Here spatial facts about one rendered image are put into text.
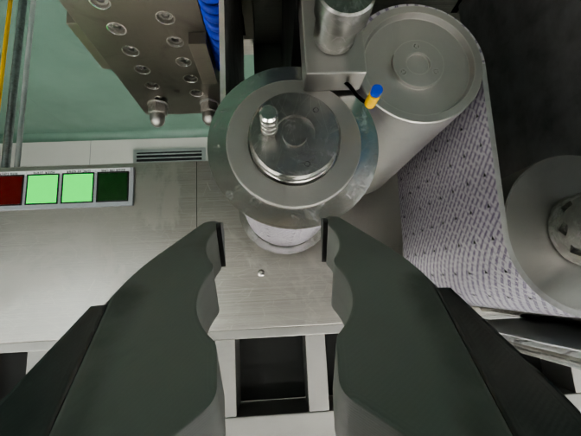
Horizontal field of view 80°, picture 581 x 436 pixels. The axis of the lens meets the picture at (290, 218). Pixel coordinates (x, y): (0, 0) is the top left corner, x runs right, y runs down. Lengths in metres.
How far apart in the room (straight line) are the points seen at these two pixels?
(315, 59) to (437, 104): 0.12
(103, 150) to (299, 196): 3.25
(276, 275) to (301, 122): 0.37
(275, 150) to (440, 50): 0.19
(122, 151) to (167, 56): 2.85
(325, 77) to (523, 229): 0.22
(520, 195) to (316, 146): 0.19
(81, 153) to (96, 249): 2.90
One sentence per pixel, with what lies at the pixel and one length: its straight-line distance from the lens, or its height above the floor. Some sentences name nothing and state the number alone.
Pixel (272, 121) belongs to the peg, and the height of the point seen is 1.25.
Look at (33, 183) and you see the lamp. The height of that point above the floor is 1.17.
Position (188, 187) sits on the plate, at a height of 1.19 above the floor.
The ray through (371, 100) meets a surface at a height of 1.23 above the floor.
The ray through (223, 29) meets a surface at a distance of 0.37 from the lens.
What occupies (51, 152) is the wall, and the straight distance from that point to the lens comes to 3.70.
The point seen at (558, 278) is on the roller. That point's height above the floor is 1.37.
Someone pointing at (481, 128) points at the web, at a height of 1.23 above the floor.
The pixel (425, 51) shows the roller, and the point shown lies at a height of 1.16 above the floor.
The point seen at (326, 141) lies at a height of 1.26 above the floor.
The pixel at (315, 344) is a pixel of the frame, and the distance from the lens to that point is 0.63.
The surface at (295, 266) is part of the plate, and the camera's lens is 0.61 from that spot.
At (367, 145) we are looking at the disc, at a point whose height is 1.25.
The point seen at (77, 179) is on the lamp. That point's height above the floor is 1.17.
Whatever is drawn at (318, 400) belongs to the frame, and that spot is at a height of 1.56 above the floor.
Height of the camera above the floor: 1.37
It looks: 11 degrees down
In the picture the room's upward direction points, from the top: 177 degrees clockwise
